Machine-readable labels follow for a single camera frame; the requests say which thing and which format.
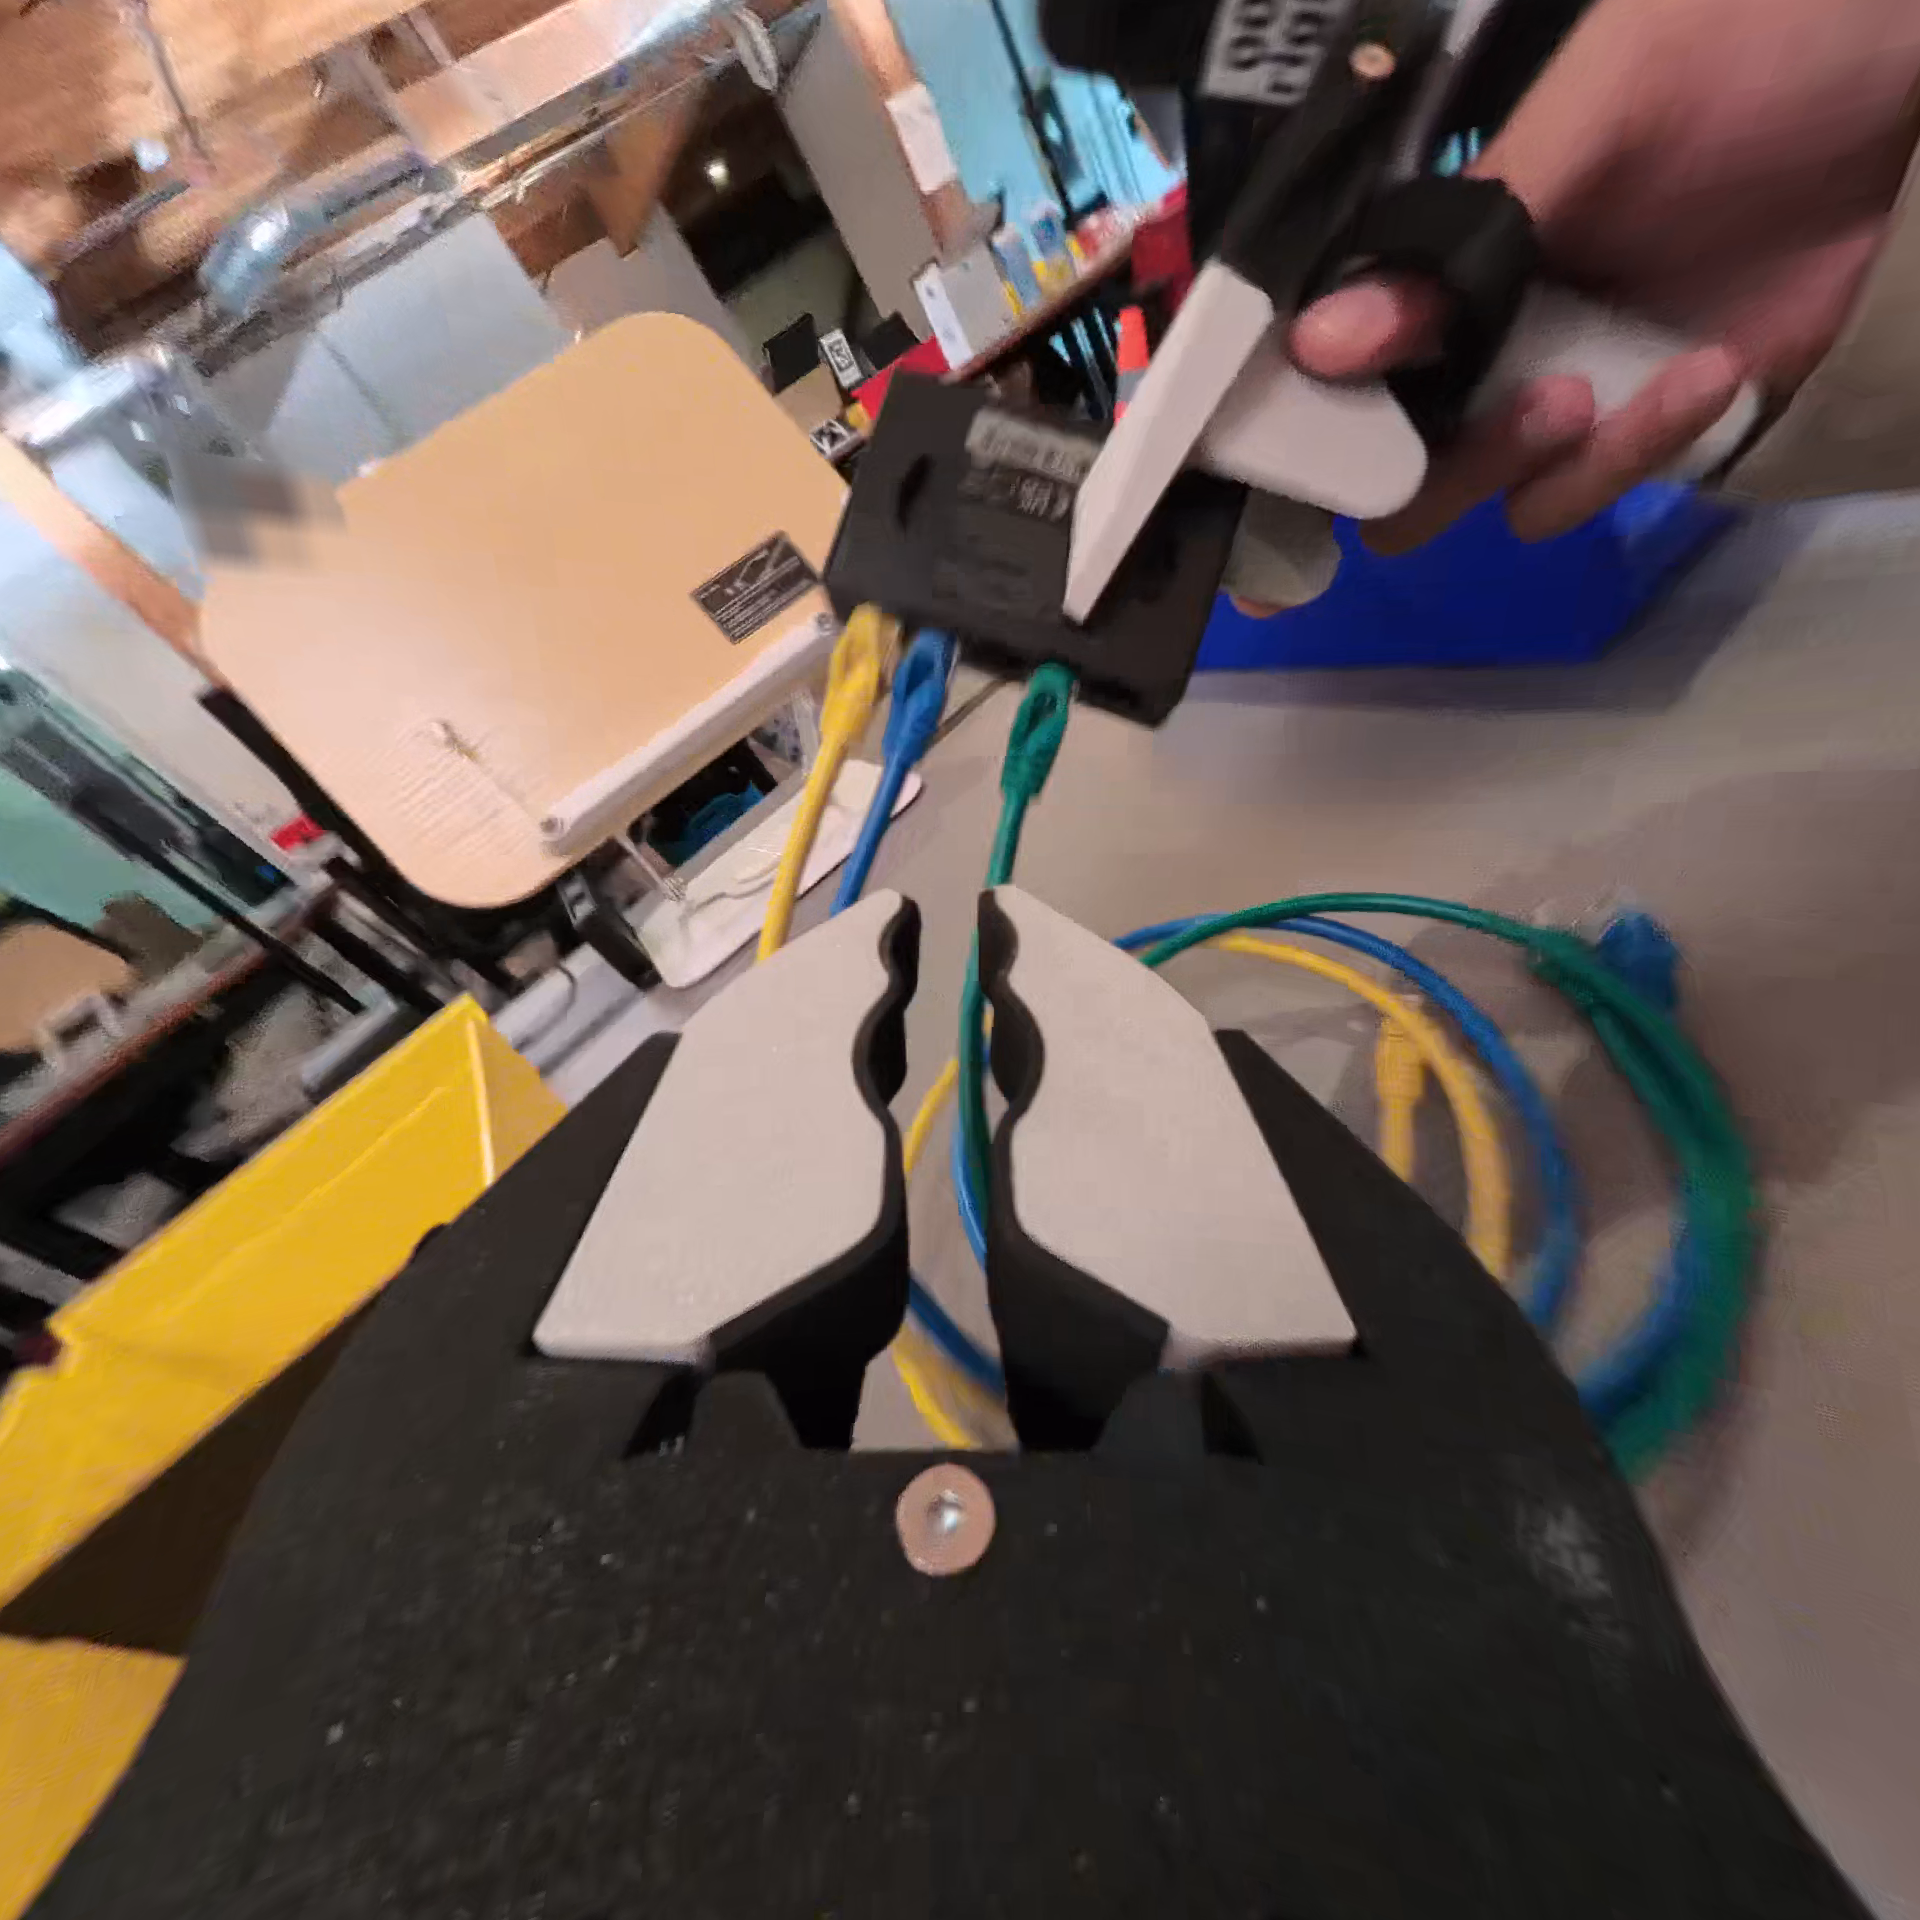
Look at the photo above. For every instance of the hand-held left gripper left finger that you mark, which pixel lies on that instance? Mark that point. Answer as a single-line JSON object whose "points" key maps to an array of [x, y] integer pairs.
{"points": [[735, 1185]]}

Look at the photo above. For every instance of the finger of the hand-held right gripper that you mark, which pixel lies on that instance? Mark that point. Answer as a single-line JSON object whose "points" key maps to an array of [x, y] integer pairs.
{"points": [[1161, 422], [1277, 557]]}

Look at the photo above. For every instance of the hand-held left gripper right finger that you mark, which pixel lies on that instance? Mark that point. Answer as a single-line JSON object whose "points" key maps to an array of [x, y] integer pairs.
{"points": [[1161, 1185]]}

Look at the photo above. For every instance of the blue storage bin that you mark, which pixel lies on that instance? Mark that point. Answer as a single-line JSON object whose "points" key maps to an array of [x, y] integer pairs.
{"points": [[1501, 600]]}

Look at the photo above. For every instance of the black network switch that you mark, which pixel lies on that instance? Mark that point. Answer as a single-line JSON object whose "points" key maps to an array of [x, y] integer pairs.
{"points": [[932, 541]]}

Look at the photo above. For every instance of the yellow storage bin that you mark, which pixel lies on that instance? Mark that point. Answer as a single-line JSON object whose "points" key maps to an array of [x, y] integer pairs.
{"points": [[225, 1305]]}

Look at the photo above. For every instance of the wooden panel on white arm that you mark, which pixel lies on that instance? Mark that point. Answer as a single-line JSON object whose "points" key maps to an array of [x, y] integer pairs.
{"points": [[524, 600]]}

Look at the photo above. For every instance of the person's right hand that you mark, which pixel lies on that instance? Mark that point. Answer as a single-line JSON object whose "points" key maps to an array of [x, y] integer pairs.
{"points": [[1725, 150]]}

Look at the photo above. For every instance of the silver ventilation duct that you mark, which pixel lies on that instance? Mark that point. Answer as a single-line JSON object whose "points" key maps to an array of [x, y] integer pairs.
{"points": [[300, 240]]}

